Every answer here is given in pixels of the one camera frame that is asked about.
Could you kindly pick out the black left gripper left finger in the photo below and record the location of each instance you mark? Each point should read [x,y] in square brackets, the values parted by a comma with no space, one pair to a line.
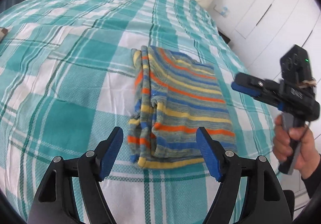
[54,201]

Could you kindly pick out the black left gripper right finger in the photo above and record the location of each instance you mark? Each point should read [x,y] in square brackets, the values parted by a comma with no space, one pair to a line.
[264,199]

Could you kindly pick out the striped knit sweater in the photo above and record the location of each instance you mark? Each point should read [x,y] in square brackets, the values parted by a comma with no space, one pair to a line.
[174,95]

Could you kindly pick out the black sleeve forearm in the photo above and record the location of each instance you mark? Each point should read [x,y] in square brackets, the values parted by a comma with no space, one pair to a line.
[311,175]

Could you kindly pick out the white wardrobe door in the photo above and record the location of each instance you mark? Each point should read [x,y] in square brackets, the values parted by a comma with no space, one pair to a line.
[269,29]

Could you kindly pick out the dark nightstand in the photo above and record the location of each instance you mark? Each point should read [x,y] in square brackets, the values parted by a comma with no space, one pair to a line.
[224,37]

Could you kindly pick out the teal plaid bedspread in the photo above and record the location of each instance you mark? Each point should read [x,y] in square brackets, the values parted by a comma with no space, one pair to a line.
[67,79]

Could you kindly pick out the patterned cushion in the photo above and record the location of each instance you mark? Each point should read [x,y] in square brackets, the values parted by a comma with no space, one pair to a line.
[3,33]

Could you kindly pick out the black action camera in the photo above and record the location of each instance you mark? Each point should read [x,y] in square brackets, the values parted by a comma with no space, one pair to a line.
[296,69]

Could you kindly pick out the wall socket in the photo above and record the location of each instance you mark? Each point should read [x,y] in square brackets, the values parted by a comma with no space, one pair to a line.
[221,10]

